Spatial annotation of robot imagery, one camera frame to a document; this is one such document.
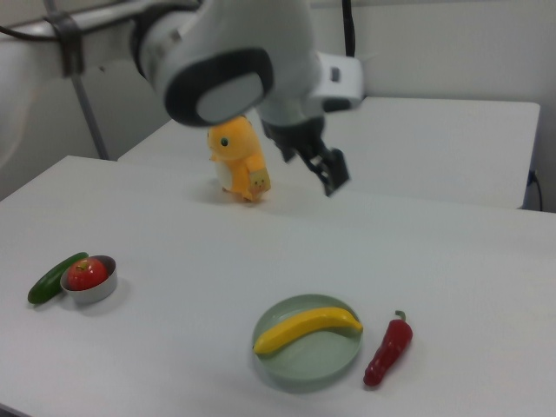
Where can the green cucumber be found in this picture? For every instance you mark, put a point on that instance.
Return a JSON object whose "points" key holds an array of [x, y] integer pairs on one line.
{"points": [[45, 284]]}

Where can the yellow banana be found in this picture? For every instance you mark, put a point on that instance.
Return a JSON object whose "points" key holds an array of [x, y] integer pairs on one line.
{"points": [[304, 328]]}

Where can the red chili pepper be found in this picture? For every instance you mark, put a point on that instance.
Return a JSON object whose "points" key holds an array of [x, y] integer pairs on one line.
{"points": [[391, 347]]}

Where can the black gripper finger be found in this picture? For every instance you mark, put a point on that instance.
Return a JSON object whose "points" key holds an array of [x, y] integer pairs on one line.
{"points": [[315, 167], [339, 171]]}

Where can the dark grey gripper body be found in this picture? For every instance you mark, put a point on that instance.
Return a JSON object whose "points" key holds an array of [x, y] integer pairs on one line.
{"points": [[295, 130]]}

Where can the pale green plastic plate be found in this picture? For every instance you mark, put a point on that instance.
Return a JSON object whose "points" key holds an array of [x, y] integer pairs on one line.
{"points": [[313, 362]]}

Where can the grey small bowl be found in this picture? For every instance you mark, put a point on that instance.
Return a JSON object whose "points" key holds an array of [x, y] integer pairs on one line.
{"points": [[93, 294]]}

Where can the grey partition frame post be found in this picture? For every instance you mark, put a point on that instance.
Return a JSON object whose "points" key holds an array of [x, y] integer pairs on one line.
{"points": [[89, 117]]}

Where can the red apple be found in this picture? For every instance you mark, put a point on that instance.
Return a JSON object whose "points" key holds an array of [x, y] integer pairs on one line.
{"points": [[87, 273]]}

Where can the orange plush toy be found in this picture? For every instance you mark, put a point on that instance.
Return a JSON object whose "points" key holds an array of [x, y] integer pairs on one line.
{"points": [[243, 147]]}

